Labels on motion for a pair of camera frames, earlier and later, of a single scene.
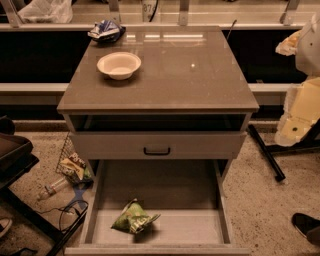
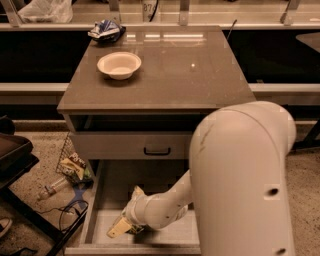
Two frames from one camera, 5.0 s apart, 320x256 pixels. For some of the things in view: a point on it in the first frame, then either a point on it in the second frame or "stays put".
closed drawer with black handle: x=158 y=144 stays put
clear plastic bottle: x=52 y=188 stays put
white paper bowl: x=119 y=65 stays put
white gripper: x=309 y=50 -> x=136 y=209
